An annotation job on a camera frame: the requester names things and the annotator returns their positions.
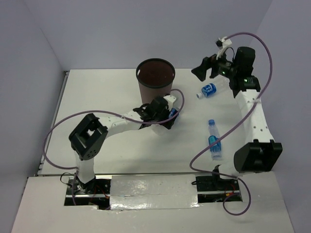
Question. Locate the silver foil tape sheet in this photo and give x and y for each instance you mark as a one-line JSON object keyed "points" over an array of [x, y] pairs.
{"points": [[152, 192]]}

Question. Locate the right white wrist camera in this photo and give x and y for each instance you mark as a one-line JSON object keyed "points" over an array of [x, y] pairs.
{"points": [[222, 44]]}

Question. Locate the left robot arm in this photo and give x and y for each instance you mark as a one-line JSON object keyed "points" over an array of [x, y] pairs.
{"points": [[89, 135]]}

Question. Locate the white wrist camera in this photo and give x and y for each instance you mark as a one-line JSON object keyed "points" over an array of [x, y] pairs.
{"points": [[222, 44], [171, 100]]}

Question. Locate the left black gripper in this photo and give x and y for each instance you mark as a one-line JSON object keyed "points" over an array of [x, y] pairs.
{"points": [[168, 124]]}

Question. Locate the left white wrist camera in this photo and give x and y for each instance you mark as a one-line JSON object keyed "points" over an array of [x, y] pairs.
{"points": [[171, 100]]}

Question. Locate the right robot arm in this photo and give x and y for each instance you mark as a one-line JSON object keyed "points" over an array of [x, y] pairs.
{"points": [[260, 152]]}

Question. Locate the metal base rail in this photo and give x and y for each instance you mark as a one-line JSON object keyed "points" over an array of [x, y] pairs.
{"points": [[99, 197]]}

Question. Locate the blue label bottle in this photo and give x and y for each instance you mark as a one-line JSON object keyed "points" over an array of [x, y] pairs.
{"points": [[215, 87], [161, 129]]}

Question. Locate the brown plastic bin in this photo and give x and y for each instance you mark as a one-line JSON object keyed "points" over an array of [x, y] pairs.
{"points": [[155, 78]]}

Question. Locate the blue cap bottle near right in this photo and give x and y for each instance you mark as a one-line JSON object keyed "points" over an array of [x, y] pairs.
{"points": [[216, 149]]}

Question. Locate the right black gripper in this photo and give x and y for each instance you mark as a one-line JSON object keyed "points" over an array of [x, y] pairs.
{"points": [[200, 71]]}

